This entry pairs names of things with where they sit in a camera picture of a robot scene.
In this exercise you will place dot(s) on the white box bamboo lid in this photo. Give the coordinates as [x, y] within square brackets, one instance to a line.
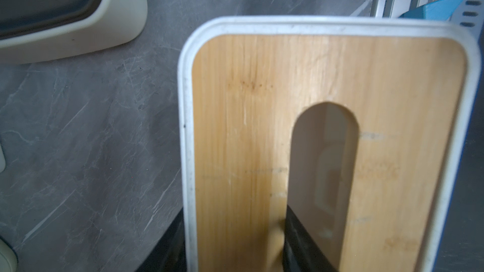
[243, 82]

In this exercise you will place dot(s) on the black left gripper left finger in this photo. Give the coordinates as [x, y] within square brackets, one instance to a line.
[169, 253]

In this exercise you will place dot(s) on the cream box brown lid right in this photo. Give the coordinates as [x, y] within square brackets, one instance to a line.
[42, 30]

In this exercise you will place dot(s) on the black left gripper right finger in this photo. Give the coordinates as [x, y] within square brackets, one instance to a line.
[301, 253]

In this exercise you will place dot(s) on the blue triangular piece on rail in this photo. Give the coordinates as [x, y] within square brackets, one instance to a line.
[440, 10]

